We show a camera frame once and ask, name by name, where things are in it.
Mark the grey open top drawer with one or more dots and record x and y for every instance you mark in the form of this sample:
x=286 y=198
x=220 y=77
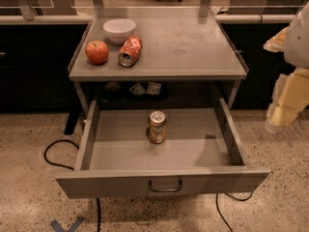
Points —
x=202 y=148

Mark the small packet right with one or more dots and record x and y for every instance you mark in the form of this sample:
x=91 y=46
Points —
x=153 y=88

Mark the metal drawer handle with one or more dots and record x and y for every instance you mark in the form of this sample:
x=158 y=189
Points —
x=163 y=189

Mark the small packet left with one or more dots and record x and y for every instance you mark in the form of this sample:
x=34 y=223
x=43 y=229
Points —
x=137 y=90

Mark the orange soda can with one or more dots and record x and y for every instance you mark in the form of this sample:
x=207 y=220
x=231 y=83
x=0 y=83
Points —
x=157 y=127

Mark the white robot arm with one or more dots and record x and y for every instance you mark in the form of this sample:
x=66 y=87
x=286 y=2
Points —
x=296 y=50

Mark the red apple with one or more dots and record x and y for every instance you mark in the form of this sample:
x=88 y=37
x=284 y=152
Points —
x=97 y=52

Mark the white bowl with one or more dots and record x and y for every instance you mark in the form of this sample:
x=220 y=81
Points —
x=118 y=30

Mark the red crushed soda can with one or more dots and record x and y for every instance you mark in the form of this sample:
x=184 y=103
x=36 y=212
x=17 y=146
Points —
x=130 y=51

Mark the grey cabinet counter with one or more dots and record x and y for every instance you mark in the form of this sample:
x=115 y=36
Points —
x=179 y=43

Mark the dark round object in cabinet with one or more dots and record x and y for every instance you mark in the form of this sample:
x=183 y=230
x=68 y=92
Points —
x=112 y=91

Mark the small packet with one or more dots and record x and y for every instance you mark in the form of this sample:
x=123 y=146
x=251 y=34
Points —
x=153 y=88
x=137 y=90

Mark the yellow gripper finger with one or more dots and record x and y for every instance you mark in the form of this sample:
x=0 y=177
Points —
x=290 y=97
x=278 y=42

